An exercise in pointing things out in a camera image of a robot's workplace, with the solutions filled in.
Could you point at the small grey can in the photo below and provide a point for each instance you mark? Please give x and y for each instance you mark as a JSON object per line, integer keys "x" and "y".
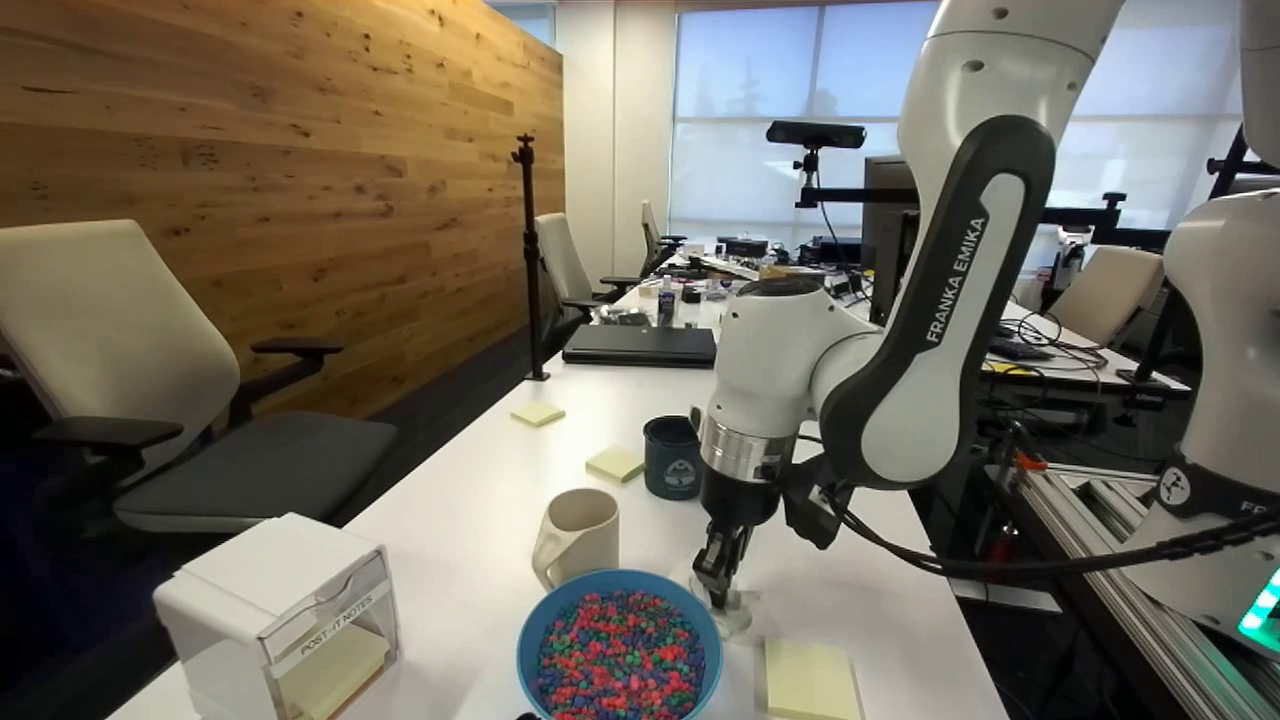
{"x": 666, "y": 307}

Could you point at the black closed laptop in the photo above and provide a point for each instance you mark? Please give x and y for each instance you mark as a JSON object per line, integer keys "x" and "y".
{"x": 642, "y": 345}

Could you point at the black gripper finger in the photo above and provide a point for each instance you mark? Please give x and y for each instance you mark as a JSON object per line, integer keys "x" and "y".
{"x": 713, "y": 564}
{"x": 739, "y": 562}

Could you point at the colourful beads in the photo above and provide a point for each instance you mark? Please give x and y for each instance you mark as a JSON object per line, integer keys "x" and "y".
{"x": 623, "y": 663}

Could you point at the black tripod pole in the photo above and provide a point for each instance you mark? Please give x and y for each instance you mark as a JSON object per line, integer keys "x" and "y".
{"x": 529, "y": 265}

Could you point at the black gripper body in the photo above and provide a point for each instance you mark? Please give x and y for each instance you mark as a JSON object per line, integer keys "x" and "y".
{"x": 740, "y": 505}

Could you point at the black stereo camera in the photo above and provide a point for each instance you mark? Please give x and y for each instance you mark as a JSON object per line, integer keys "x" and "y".
{"x": 812, "y": 133}

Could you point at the white office chair grey seat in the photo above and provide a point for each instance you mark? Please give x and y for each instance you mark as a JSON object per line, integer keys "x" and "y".
{"x": 105, "y": 335}

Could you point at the beige office chair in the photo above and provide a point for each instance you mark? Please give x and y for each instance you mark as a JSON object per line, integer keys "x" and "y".
{"x": 1107, "y": 288}

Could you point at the white dispenser box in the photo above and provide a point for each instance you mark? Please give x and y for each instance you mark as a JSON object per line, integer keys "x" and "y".
{"x": 255, "y": 573}

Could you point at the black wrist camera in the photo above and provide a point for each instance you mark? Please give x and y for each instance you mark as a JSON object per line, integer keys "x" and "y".
{"x": 812, "y": 505}

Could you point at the blue bowl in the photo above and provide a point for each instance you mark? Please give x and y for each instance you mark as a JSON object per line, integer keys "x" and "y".
{"x": 623, "y": 577}

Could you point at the yellow sticky note pad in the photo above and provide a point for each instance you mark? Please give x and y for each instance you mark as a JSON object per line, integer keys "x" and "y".
{"x": 539, "y": 415}
{"x": 808, "y": 682}
{"x": 615, "y": 467}

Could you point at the black horizontal mounting bar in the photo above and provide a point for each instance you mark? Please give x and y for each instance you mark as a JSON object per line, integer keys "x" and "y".
{"x": 1080, "y": 215}

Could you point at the beige ceramic mug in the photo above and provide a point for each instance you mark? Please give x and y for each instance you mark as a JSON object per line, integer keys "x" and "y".
{"x": 587, "y": 543}

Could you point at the black computer monitor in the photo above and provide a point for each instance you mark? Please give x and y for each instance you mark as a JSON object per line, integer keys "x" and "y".
{"x": 887, "y": 242}

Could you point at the dark teal mug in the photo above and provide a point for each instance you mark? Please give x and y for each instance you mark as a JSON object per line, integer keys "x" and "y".
{"x": 670, "y": 461}

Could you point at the brown cardboard box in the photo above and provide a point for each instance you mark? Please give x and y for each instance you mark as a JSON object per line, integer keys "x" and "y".
{"x": 790, "y": 273}

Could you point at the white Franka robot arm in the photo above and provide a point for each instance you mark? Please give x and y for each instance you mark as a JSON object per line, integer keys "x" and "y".
{"x": 960, "y": 265}

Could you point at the aluminium rail frame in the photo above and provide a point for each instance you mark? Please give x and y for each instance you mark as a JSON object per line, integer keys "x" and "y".
{"x": 1135, "y": 623}

